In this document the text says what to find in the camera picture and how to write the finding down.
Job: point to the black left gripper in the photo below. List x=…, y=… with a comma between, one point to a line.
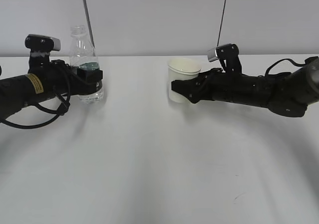
x=58, y=78

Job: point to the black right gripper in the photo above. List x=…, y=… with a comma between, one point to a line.
x=213, y=85

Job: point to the white paper cup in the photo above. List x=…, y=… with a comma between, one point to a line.
x=180, y=68

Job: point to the clear water bottle green label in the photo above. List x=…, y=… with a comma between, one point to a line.
x=83, y=58

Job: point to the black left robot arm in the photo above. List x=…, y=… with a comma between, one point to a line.
x=16, y=93

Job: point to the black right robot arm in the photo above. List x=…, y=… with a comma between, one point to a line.
x=287, y=94

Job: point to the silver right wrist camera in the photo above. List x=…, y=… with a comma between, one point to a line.
x=228, y=56

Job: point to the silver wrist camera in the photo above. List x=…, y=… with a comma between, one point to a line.
x=228, y=56
x=41, y=45

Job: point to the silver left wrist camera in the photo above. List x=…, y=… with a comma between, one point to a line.
x=41, y=45

